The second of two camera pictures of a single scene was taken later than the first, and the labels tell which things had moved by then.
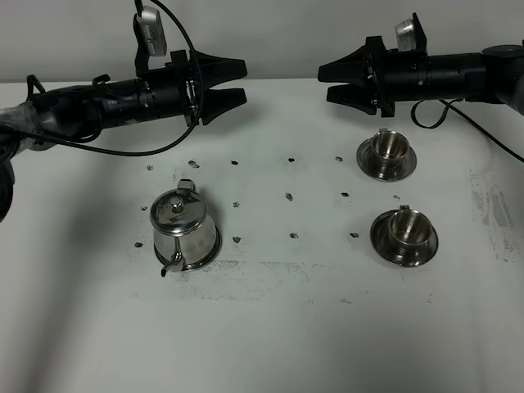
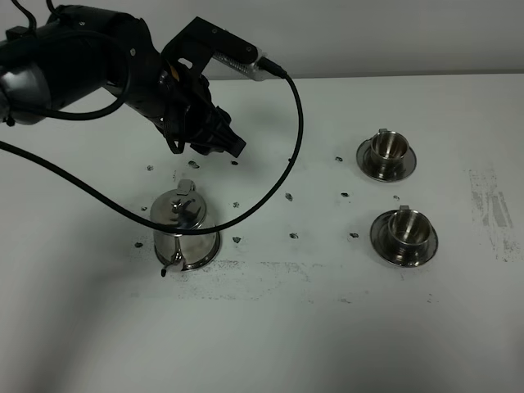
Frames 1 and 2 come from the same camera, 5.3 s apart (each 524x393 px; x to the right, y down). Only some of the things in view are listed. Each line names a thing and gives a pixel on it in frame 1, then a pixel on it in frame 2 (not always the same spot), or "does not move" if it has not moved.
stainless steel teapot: x=184 y=231 does not move
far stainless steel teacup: x=390 y=154 does not move
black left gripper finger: x=219 y=101 → x=204 y=149
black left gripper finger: x=212 y=69 → x=223 y=135
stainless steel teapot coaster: x=195 y=265 does not move
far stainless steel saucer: x=364 y=160 does not move
